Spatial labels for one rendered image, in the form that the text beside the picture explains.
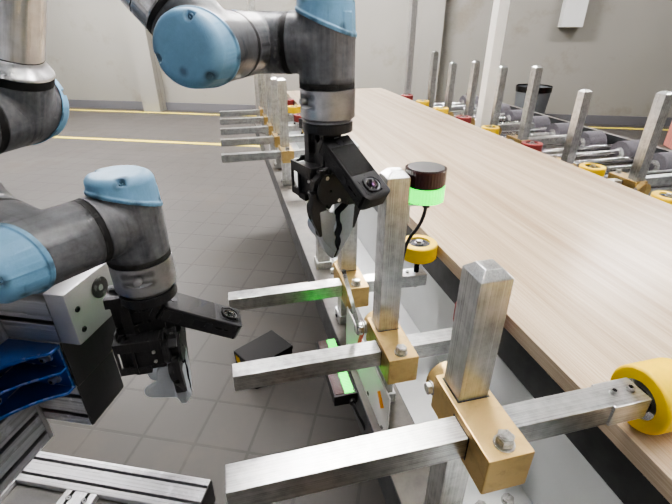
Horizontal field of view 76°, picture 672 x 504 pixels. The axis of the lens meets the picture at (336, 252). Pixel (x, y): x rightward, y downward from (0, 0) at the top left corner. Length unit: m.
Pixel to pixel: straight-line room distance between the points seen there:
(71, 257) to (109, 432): 1.44
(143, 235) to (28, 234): 0.11
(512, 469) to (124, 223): 0.47
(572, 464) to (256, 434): 1.20
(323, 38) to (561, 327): 0.56
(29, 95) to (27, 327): 0.35
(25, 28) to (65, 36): 8.23
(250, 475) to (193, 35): 0.42
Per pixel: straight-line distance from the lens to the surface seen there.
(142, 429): 1.86
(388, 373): 0.70
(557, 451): 0.78
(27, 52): 0.84
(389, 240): 0.65
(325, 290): 0.92
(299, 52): 0.59
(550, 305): 0.83
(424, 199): 0.63
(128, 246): 0.54
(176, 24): 0.48
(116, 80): 8.64
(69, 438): 1.95
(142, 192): 0.53
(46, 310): 0.75
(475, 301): 0.43
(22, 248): 0.49
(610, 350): 0.77
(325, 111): 0.59
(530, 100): 2.17
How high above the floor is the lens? 1.33
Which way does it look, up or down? 28 degrees down
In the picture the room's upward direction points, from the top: straight up
